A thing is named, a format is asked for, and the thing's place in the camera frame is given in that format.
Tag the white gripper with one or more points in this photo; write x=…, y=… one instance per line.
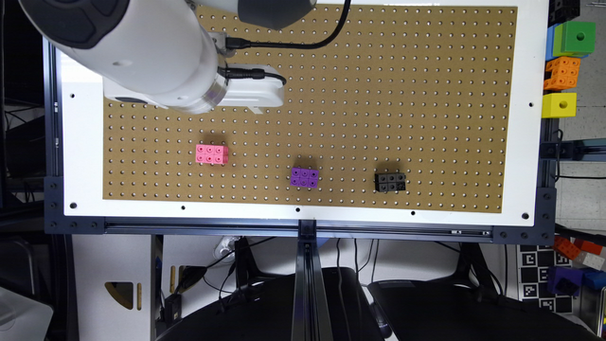
x=254, y=86

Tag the pink block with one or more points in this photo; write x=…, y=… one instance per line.
x=211, y=154

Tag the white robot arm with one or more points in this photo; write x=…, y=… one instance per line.
x=156, y=52

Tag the purple block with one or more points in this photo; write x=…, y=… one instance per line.
x=304, y=178

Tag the black block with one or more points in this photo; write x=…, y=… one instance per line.
x=386, y=182
x=560, y=11

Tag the yellow cube block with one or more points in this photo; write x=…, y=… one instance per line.
x=559, y=105

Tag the orange block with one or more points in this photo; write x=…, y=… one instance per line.
x=564, y=73

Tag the black block top right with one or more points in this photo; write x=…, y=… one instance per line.
x=560, y=11

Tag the green cube block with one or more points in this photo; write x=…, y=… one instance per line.
x=588, y=28

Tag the brown pegboard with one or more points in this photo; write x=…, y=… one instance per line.
x=424, y=91

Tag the black office chair left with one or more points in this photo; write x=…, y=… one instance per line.
x=262, y=307

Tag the black office chair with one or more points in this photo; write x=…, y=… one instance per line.
x=262, y=307
x=464, y=306

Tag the black office chair right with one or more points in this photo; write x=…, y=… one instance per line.
x=464, y=306

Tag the fiducial marker board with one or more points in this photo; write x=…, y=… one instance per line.
x=533, y=263

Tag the pile of coloured blocks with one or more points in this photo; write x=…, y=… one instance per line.
x=587, y=267

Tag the aluminium table frame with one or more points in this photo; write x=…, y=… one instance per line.
x=73, y=202

